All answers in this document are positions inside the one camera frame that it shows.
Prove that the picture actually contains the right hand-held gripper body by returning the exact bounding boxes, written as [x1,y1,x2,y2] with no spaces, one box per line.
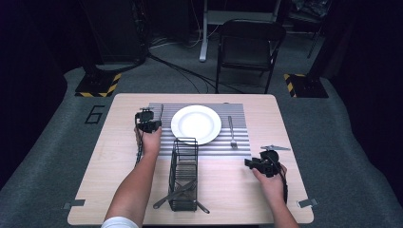
[252,144,292,179]

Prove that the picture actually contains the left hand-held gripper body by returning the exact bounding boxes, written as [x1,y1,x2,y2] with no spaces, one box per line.
[134,106,156,133]

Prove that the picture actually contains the metal fork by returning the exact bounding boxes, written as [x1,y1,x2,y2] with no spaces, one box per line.
[227,115,239,150]

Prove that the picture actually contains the black wire cutlery basket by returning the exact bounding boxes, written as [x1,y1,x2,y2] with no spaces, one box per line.
[167,137,200,213]

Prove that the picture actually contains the person's left hand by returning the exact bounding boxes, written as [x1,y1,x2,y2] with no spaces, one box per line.
[134,125,163,158]

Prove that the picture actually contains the person's right hand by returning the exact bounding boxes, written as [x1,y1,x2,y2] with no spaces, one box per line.
[252,163,288,204]

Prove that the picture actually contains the white round plate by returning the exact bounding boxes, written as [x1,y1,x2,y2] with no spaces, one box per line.
[170,104,222,146]

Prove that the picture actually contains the grey striped placemat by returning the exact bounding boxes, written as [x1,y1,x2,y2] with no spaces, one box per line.
[146,103,252,159]

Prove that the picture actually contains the grey tape strip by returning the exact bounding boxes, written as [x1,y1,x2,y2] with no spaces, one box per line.
[61,199,86,211]
[297,198,319,209]

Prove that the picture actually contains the black stand base striped edge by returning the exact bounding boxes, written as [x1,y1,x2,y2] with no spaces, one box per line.
[74,70,123,98]
[283,73,330,99]

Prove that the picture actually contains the dark cutlery piece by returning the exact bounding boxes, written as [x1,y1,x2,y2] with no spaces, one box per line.
[152,180,198,210]
[172,185,211,215]

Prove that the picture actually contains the black cabinet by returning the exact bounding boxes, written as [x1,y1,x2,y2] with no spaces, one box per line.
[79,0,149,67]

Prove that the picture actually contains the white sleeve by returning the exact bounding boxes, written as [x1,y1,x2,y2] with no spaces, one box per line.
[101,216,140,228]

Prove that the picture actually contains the black folding chair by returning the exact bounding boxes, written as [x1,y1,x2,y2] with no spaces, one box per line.
[215,18,287,95]

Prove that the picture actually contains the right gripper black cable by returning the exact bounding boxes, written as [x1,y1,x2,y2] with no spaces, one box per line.
[274,163,290,204]

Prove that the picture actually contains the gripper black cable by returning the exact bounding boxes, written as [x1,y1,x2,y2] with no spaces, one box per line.
[274,163,290,204]
[134,125,144,168]

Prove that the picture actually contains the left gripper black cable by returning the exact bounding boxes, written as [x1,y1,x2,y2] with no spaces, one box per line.
[134,125,144,168]

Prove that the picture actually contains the black floor cables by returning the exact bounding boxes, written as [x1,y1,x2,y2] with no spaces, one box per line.
[146,52,245,95]

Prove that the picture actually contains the white desk frame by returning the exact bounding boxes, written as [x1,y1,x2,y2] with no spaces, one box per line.
[199,0,283,63]

